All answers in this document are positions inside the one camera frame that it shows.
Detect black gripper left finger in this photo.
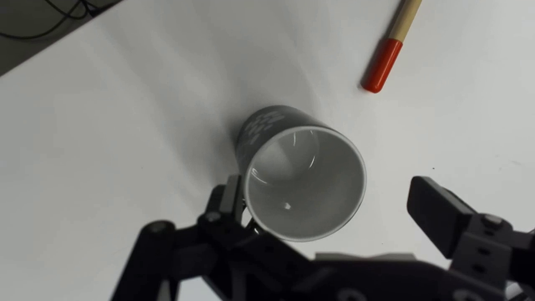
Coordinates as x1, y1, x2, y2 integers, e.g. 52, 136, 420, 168
197, 176, 246, 230

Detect black paper cup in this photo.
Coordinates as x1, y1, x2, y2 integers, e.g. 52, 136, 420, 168
234, 106, 366, 241

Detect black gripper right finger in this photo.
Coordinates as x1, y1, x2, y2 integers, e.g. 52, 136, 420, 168
406, 176, 515, 261

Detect red and wood marker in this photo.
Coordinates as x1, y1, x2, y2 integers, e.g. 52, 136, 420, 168
361, 0, 423, 94

